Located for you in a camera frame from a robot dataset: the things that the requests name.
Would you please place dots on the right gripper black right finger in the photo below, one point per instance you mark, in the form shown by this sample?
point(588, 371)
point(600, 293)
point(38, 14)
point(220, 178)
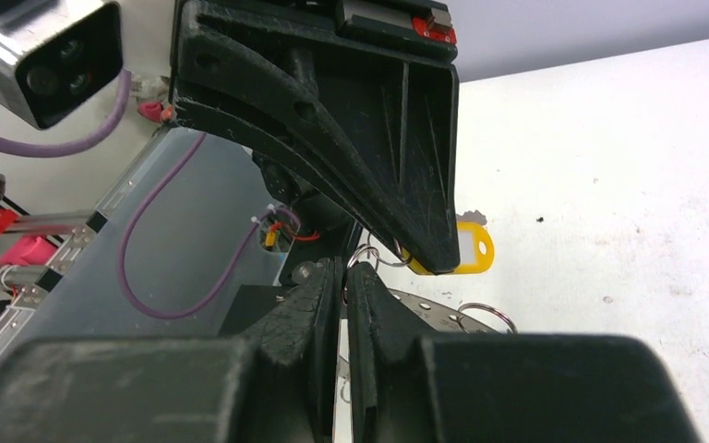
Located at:
point(411, 383)

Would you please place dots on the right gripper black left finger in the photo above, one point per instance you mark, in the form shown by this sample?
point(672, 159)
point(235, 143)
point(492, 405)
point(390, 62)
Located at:
point(273, 382)

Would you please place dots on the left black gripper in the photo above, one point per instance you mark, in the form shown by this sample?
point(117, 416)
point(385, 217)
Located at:
point(357, 98)

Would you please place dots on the large metal ring disc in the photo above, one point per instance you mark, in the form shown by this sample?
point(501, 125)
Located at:
point(438, 316)

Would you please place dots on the yellow key tag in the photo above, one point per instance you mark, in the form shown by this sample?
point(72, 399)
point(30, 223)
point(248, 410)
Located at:
point(476, 248)

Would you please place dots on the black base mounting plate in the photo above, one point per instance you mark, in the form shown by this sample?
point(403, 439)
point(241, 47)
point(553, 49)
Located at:
point(287, 252)

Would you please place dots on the aluminium frame rail front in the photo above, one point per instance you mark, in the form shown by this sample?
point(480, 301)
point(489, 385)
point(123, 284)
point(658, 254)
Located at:
point(30, 285)

